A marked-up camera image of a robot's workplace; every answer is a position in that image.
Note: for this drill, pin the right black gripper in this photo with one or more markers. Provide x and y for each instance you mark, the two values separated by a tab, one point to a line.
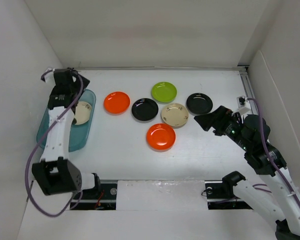
217	119

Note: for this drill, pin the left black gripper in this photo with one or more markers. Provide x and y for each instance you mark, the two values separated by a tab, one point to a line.
85	83

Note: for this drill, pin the beige plate with black patch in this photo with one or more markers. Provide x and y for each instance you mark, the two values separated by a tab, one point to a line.
82	113

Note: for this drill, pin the orange plate front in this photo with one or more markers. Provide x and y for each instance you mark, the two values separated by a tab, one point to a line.
161	136

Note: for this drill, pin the orange plate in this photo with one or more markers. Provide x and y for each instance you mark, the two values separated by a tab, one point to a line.
161	136
116	102

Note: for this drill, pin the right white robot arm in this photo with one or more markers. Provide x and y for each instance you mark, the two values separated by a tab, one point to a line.
269	164

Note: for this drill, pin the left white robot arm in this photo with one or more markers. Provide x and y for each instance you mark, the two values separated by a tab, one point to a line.
55	173

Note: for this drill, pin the teal plastic bin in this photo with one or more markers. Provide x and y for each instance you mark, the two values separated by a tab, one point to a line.
79	132

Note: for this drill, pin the black plate right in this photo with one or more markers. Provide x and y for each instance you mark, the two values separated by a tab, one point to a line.
199	103

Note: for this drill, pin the beige plate with drawings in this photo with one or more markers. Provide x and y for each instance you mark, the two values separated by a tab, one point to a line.
175	115

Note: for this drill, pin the orange plate back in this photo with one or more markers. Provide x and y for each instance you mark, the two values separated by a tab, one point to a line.
116	102

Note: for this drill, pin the green plate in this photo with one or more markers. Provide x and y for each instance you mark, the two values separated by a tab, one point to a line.
164	92

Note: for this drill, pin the black plate centre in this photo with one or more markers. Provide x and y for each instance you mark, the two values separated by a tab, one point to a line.
144	109

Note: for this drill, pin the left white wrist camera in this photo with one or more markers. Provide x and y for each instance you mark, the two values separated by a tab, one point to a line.
48	77

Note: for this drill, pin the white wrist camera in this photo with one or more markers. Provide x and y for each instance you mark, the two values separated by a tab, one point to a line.
243	106
48	77

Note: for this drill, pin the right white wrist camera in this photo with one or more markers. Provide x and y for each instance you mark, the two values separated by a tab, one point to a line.
243	106

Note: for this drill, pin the aluminium rail right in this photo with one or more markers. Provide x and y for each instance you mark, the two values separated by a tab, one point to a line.
249	93

